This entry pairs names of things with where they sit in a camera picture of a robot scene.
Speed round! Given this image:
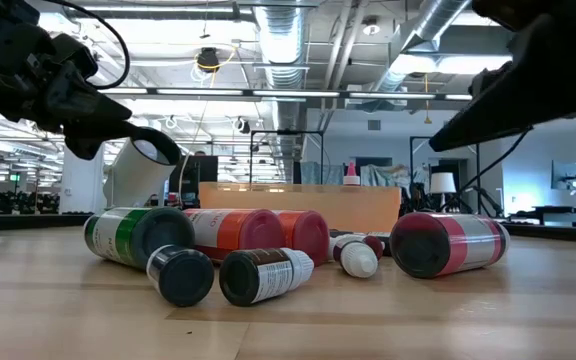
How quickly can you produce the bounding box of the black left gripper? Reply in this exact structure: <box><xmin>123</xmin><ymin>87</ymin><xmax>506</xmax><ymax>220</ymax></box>
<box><xmin>0</xmin><ymin>19</ymin><xmax>134</xmax><ymax>162</ymax></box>

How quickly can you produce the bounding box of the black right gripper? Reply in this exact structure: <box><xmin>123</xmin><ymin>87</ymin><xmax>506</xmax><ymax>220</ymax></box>
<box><xmin>428</xmin><ymin>0</ymin><xmax>576</xmax><ymax>153</ymax></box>

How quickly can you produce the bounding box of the large green food coloring bottle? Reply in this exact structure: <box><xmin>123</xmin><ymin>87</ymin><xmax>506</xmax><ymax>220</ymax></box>
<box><xmin>82</xmin><ymin>207</ymin><xmax>197</xmax><ymax>271</ymax></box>

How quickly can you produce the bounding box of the large orange food coloring bottle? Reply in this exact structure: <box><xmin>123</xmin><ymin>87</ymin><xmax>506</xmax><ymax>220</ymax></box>
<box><xmin>272</xmin><ymin>209</ymin><xmax>330</xmax><ymax>267</ymax></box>
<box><xmin>185</xmin><ymin>208</ymin><xmax>283</xmax><ymax>265</ymax></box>

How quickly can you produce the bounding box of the large pink food coloring bottle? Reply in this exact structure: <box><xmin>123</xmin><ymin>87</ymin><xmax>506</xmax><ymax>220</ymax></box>
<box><xmin>342</xmin><ymin>160</ymin><xmax>362</xmax><ymax>187</ymax></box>
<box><xmin>389</xmin><ymin>212</ymin><xmax>512</xmax><ymax>280</ymax></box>

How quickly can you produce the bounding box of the small brown-label food coloring bottle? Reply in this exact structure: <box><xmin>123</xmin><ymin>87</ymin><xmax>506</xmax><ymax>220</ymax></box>
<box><xmin>218</xmin><ymin>247</ymin><xmax>315</xmax><ymax>308</ymax></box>

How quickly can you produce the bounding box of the white spot lamp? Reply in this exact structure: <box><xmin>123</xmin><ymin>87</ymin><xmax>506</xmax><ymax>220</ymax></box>
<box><xmin>102</xmin><ymin>126</ymin><xmax>183</xmax><ymax>209</ymax></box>

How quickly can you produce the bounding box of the black monitor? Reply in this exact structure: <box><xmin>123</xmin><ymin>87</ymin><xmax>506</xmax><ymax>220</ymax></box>
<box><xmin>169</xmin><ymin>154</ymin><xmax>219</xmax><ymax>209</ymax></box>

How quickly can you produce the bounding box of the white-shade table lamp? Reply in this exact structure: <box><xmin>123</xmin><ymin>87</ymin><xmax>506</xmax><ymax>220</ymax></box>
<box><xmin>430</xmin><ymin>172</ymin><xmax>458</xmax><ymax>211</ymax></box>

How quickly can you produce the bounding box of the black ceiling device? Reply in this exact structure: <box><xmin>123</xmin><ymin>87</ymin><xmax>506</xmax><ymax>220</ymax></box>
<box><xmin>196</xmin><ymin>47</ymin><xmax>221</xmax><ymax>74</ymax></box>

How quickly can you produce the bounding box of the pale draped cloth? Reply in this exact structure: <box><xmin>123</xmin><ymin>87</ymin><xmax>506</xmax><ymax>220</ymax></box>
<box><xmin>300</xmin><ymin>160</ymin><xmax>344</xmax><ymax>185</ymax></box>
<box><xmin>360</xmin><ymin>164</ymin><xmax>432</xmax><ymax>201</ymax></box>

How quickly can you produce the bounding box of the orange mat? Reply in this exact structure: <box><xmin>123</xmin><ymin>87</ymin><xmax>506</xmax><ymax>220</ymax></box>
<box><xmin>198</xmin><ymin>182</ymin><xmax>403</xmax><ymax>235</ymax></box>

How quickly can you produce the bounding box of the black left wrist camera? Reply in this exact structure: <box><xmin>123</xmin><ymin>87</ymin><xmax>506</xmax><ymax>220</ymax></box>
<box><xmin>42</xmin><ymin>33</ymin><xmax>100</xmax><ymax>94</ymax></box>

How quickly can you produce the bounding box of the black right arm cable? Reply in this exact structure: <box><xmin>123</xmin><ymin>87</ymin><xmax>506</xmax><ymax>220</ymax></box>
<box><xmin>437</xmin><ymin>125</ymin><xmax>535</xmax><ymax>212</ymax></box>

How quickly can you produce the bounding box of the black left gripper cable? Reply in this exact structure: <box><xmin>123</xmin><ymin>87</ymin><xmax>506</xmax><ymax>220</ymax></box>
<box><xmin>42</xmin><ymin>0</ymin><xmax>132</xmax><ymax>91</ymax></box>

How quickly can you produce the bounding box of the black frame stand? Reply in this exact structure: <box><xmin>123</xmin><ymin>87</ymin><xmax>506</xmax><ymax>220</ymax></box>
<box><xmin>249</xmin><ymin>128</ymin><xmax>325</xmax><ymax>184</ymax></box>
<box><xmin>409</xmin><ymin>134</ymin><xmax>481</xmax><ymax>216</ymax></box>

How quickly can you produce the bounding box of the grey wall monitor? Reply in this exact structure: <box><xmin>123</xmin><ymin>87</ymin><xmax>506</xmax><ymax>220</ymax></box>
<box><xmin>551</xmin><ymin>159</ymin><xmax>576</xmax><ymax>191</ymax></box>

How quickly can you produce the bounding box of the black aluminium table frame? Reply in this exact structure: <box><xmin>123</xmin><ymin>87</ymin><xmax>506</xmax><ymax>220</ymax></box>
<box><xmin>0</xmin><ymin>212</ymin><xmax>576</xmax><ymax>246</ymax></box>

